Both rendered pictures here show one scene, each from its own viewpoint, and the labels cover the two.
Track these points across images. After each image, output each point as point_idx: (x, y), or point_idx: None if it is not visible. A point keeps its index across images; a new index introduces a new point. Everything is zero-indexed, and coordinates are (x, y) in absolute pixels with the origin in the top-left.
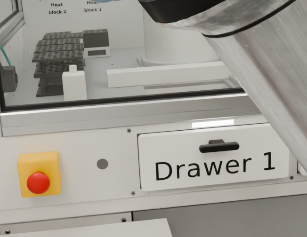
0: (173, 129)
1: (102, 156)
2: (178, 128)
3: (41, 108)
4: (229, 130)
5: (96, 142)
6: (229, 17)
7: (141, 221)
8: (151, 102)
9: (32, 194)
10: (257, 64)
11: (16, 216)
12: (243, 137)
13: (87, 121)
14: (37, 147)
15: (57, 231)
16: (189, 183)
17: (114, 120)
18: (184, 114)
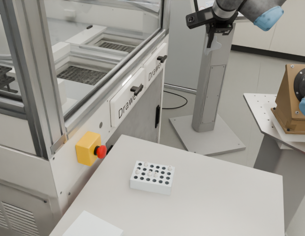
0: (118, 90)
1: (100, 121)
2: (119, 88)
3: (76, 111)
4: (134, 80)
5: (98, 114)
6: None
7: (117, 142)
8: (113, 81)
9: (94, 160)
10: None
11: (73, 181)
12: (136, 81)
13: (96, 106)
14: (80, 135)
15: (97, 172)
16: (126, 113)
17: (104, 98)
18: (121, 80)
